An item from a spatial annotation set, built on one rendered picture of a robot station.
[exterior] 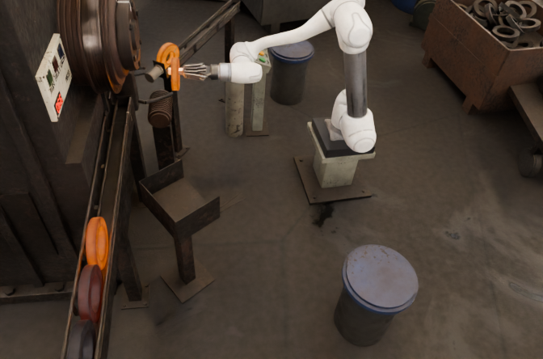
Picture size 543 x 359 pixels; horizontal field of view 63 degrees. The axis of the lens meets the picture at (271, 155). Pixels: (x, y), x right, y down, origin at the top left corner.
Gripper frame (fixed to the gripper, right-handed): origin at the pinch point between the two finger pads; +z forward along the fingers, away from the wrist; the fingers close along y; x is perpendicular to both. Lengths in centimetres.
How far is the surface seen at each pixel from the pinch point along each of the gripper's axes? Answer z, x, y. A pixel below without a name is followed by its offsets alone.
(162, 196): 5, -24, -58
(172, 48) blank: 2.9, -9.2, 35.0
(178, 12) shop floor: 6, -85, 226
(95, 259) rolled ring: 24, -12, -94
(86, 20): 29, 41, -31
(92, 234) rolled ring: 25, -6, -88
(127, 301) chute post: 24, -85, -72
